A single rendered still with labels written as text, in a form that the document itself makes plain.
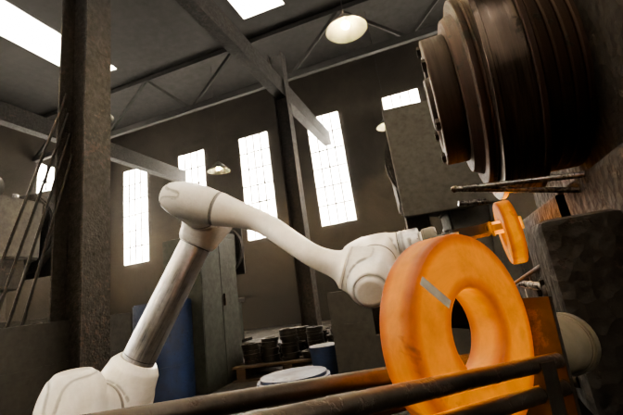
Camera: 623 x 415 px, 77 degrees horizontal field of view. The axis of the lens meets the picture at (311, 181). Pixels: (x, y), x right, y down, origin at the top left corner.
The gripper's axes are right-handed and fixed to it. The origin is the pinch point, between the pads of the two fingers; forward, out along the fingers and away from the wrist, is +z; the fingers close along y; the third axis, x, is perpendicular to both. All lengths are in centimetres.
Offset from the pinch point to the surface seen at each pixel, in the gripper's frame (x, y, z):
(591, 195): -1.5, 36.4, 7.4
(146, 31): 706, -574, -565
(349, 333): -38, -212, -102
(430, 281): -9, 74, -17
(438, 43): 34.7, 32.2, -5.8
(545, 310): -13, 65, -9
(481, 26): 28, 44, 0
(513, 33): 25.5, 42.7, 3.7
